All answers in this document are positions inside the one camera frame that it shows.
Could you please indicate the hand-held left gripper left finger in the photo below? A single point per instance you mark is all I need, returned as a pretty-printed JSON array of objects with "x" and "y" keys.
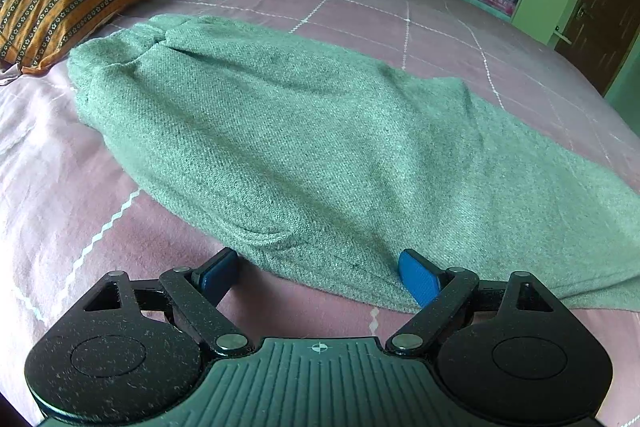
[{"x": 219, "y": 275}]

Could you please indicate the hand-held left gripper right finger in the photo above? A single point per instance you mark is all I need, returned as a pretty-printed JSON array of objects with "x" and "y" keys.
[{"x": 418, "y": 278}]

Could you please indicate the grey-green knit pants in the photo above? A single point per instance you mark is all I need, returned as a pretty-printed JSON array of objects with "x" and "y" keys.
[{"x": 300, "y": 132}]

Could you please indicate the pink checked bed sheet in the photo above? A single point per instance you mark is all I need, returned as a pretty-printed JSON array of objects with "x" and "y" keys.
[{"x": 75, "y": 207}]

